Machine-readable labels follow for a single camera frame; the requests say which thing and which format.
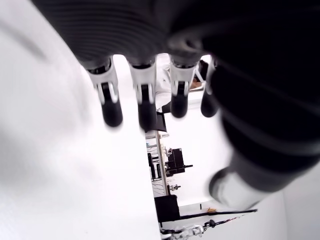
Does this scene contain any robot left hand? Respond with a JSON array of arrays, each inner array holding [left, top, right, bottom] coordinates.
[[29, 0, 320, 210]]

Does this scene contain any person in white shirt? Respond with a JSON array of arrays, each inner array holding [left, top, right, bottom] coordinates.
[[154, 53, 210, 113]]

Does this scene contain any black folding chair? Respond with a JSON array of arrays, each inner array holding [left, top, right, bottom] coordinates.
[[156, 111, 168, 133]]

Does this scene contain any black equipment rack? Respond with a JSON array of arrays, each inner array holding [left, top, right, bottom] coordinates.
[[164, 148, 194, 176]]

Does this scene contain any wooden shelf rack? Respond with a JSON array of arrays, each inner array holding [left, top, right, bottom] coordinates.
[[146, 129, 169, 196]]

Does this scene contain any long black rod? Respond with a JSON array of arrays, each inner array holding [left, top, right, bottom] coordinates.
[[179, 208, 258, 219]]

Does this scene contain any black box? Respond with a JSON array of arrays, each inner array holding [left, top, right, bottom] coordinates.
[[154, 194, 181, 228]]

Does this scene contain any small metal device with cables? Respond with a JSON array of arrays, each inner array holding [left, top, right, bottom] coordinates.
[[159, 218, 218, 240]]

